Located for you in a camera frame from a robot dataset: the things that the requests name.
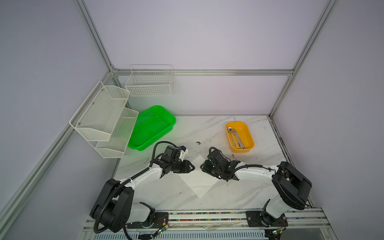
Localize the silver fork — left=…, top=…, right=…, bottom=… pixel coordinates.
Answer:
left=232, top=129, right=244, bottom=149

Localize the silver knife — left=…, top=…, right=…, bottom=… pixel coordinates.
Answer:
left=233, top=129, right=245, bottom=149

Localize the silver spoon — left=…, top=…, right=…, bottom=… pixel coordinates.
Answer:
left=228, top=127, right=236, bottom=147

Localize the white paper napkin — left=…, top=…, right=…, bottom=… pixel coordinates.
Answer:
left=179, top=156, right=219, bottom=198

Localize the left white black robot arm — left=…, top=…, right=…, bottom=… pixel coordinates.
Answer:
left=90, top=141, right=195, bottom=240

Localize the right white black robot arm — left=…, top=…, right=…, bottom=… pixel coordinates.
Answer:
left=200, top=147, right=312, bottom=238

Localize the green plastic basket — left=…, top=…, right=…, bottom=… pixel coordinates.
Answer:
left=128, top=106, right=177, bottom=151

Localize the yellow plastic tray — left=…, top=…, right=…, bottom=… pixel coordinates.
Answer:
left=225, top=122, right=255, bottom=154

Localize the lower white mesh shelf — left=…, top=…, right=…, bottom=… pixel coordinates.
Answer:
left=95, top=108, right=139, bottom=159

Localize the white mesh shelf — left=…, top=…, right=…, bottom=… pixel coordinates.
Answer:
left=95, top=108, right=139, bottom=159
left=69, top=82, right=130, bottom=142

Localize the upper white mesh shelf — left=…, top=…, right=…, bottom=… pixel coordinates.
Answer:
left=69, top=82, right=130, bottom=142

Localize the white wire wall basket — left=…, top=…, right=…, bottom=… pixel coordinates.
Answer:
left=125, top=65, right=174, bottom=97

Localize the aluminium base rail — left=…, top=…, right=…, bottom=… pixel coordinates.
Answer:
left=80, top=209, right=337, bottom=240

